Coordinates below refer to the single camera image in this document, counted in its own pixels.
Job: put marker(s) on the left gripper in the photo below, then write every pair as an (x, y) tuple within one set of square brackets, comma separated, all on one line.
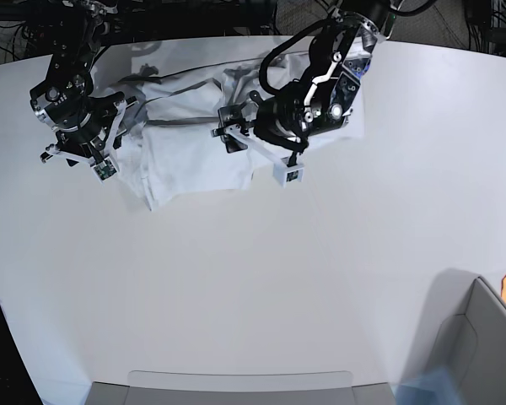
[(273, 121)]

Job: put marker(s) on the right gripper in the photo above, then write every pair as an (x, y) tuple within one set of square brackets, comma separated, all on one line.
[(90, 133)]

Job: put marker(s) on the white T-shirt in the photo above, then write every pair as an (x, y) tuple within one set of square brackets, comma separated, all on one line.
[(169, 148)]

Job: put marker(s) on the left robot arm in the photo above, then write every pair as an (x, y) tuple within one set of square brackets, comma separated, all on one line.
[(321, 99)]

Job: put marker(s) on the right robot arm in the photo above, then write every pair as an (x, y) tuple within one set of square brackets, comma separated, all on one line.
[(68, 78)]

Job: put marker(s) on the grey tray front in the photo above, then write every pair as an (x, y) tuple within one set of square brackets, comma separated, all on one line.
[(150, 387)]

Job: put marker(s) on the grey box right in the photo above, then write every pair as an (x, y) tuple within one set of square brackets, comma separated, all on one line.
[(467, 364)]

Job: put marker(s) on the blue blurred object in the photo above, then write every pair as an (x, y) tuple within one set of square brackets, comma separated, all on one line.
[(426, 386)]

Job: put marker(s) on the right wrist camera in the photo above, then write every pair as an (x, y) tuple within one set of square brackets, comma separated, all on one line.
[(105, 169)]

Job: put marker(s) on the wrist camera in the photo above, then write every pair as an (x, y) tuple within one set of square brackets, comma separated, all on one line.
[(284, 174), (105, 169)]

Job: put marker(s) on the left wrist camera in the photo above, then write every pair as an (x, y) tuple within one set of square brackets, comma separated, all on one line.
[(284, 174)]

